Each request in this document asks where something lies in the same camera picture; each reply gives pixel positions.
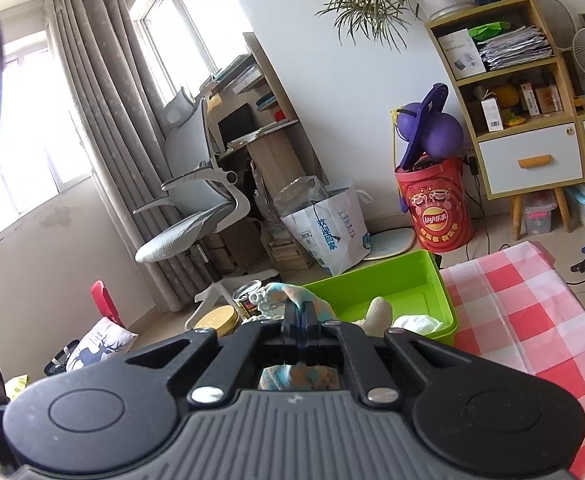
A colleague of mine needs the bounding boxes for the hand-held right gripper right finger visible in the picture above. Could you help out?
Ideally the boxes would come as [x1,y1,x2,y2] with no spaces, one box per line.
[300,304,478,406]

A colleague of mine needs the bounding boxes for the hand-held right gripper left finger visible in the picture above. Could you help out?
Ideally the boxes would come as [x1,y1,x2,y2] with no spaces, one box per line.
[122,303,303,408]

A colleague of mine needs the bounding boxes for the teal and orange fluffy cloth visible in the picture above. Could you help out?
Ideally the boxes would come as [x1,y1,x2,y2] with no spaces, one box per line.
[250,282,343,392]

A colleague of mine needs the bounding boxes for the green plastic bin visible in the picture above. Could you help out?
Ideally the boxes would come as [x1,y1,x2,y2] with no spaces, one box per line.
[302,250,460,346]

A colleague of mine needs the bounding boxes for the black yellow drink can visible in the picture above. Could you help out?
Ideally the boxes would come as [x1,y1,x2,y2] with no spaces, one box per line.
[232,280,264,321]

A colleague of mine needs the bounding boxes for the clear jar with gold lid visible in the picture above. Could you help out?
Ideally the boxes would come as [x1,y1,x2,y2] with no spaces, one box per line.
[192,305,243,336]

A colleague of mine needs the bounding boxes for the cardboard boxes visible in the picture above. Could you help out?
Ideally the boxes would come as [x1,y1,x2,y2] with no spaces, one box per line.
[205,220,268,276]

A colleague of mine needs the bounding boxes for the white shopping bag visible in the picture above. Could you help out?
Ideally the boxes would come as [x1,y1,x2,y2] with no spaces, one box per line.
[280,180,373,277]

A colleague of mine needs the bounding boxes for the white folded cloth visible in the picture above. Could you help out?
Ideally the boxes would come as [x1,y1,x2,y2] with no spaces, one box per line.
[391,314,445,336]

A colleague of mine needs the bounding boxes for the red snack bucket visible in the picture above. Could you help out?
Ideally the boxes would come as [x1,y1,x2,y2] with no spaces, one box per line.
[393,155,477,253]

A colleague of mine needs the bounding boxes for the wooden desk shelf unit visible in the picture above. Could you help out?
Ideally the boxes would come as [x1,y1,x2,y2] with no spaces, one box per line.
[200,32,330,261]

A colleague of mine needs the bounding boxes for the white deer print pillow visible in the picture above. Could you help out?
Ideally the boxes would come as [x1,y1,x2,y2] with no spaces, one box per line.
[65,316,139,372]

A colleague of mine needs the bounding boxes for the red plastic chair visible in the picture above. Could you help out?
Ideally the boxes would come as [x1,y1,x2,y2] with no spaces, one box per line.
[90,280,126,328]

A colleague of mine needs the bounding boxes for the grey white office chair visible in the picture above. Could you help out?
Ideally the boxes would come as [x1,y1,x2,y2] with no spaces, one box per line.
[132,87,283,331]

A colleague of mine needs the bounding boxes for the red white checkered tablecloth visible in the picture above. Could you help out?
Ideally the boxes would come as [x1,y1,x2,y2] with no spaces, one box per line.
[439,241,585,466]

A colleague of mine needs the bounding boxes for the black monitor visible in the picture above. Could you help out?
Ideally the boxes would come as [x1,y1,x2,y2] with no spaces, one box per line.
[217,104,258,146]

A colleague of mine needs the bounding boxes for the purple bounce ball toy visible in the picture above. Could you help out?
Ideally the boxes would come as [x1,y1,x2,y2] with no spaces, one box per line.
[392,82,465,171]

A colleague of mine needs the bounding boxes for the clear plastic storage box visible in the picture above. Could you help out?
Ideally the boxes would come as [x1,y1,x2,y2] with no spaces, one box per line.
[519,191,559,236]

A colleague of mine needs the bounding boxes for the wooden cabinet with white drawers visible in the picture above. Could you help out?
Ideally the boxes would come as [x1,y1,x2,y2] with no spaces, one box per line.
[425,0,585,241]

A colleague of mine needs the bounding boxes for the small white barcode box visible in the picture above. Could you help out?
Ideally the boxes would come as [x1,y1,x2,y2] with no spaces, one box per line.
[481,97,503,133]

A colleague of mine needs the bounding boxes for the grey curtain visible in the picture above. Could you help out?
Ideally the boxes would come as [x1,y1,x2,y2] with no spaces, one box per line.
[45,0,203,311]

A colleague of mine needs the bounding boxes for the yellow toy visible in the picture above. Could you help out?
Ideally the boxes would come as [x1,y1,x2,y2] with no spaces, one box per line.
[497,85,528,128]

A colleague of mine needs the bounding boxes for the white product box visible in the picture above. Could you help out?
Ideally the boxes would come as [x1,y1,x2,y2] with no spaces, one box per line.
[437,29,487,81]

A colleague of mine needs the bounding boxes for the green packet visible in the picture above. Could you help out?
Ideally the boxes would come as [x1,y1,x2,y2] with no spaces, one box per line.
[467,21,512,41]

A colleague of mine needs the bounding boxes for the stack of papers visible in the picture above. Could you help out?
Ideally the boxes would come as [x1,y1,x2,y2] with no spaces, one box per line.
[477,25,553,71]

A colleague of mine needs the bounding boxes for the round wire mesh cover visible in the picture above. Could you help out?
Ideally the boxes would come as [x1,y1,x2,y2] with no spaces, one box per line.
[537,0,580,51]

